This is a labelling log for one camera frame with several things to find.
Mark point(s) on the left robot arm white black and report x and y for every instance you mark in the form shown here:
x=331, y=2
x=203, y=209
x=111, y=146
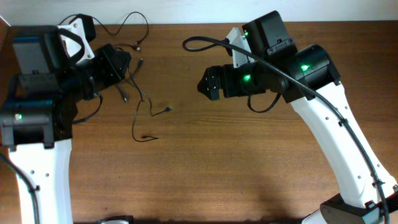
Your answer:
x=57, y=70

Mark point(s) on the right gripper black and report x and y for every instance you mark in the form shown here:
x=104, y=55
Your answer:
x=227, y=73

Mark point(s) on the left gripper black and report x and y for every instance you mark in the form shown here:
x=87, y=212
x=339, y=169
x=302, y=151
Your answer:
x=107, y=58

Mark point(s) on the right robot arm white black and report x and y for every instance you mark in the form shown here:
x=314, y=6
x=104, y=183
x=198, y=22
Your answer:
x=265, y=58

